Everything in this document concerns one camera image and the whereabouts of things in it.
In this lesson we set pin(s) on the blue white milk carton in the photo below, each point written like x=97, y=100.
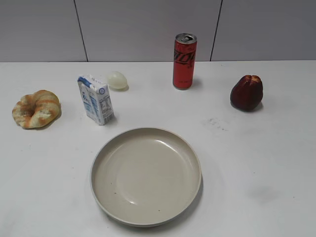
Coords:
x=96, y=99

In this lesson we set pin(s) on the beige round plate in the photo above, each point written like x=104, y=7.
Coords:
x=145, y=177

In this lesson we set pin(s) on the pale white egg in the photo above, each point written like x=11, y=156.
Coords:
x=117, y=80

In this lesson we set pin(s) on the red soda can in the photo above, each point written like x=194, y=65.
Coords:
x=185, y=46

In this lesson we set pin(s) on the dark red wax apple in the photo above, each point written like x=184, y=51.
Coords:
x=247, y=94

